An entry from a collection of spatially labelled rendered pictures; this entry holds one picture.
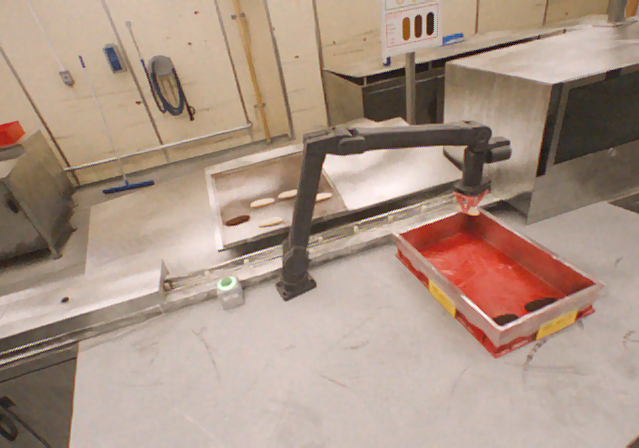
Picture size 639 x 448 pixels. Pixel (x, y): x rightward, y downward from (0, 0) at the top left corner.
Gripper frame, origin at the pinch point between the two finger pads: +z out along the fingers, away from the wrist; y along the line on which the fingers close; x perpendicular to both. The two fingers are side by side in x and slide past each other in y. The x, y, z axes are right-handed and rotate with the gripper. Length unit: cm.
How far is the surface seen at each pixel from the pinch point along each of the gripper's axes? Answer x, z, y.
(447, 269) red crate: -3.7, 15.5, -13.2
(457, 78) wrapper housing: 37, -27, 36
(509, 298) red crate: -23.0, 15.5, -10.5
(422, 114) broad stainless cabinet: 155, 38, 140
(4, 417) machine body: 59, 38, -153
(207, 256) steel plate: 63, 16, -73
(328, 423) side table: -21, 16, -71
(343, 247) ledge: 24.8, 11.8, -33.0
